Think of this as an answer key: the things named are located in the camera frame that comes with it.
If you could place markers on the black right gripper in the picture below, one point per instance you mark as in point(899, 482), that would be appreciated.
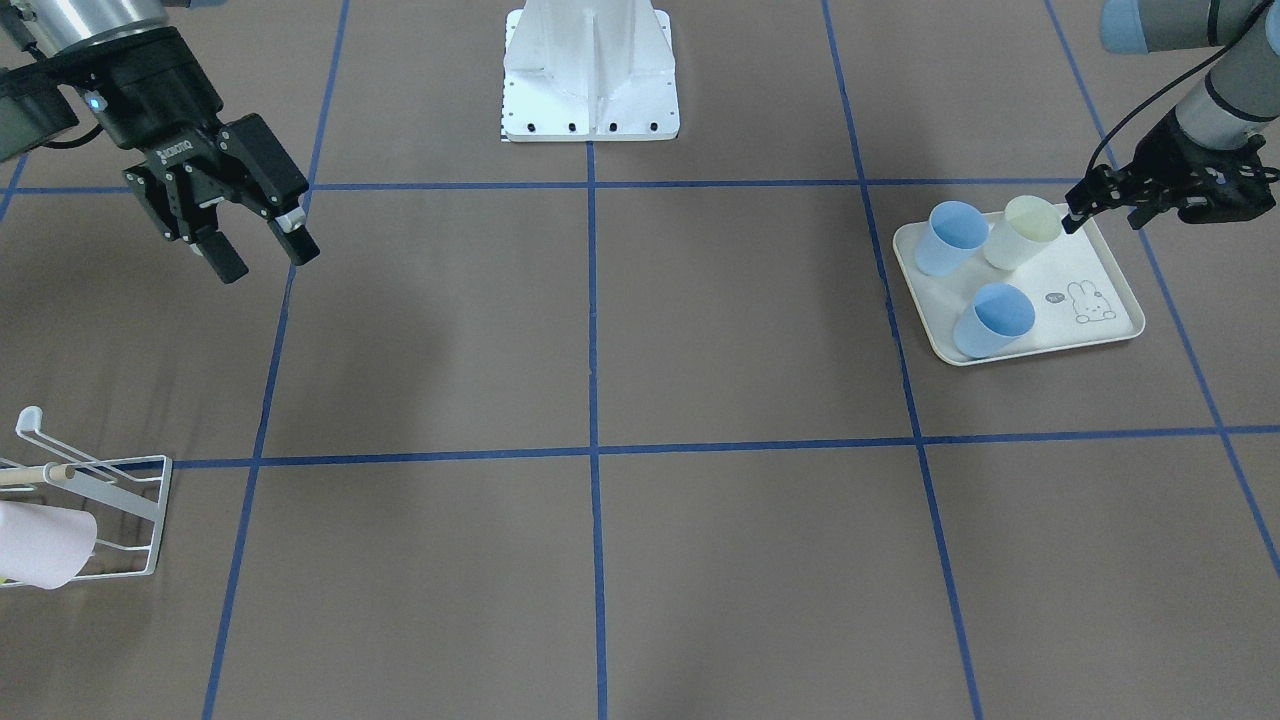
point(150, 95)

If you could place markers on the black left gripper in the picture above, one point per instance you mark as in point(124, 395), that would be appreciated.
point(1172, 157)

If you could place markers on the pale green plastic cup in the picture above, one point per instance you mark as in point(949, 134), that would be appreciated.
point(1027, 226)

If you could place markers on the pink plastic cup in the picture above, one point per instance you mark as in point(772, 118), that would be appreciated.
point(45, 546)

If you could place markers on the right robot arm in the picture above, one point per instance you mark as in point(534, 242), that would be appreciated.
point(55, 35)

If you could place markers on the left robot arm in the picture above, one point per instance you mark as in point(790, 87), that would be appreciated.
point(1234, 90)

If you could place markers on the blue plastic cup near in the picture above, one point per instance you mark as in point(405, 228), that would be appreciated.
point(999, 315)

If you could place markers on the blue plastic cup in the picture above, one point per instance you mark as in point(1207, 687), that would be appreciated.
point(999, 315)
point(954, 231)

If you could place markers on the blue plastic cup far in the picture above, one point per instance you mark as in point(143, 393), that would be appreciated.
point(954, 231)

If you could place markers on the cream plastic tray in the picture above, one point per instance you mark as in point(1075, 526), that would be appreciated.
point(1071, 295)

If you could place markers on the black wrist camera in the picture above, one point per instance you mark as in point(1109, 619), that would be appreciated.
point(33, 111)

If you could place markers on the white wire cup rack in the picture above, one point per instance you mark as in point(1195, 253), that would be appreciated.
point(128, 497)

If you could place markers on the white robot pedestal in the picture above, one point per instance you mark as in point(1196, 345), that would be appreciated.
point(589, 71)

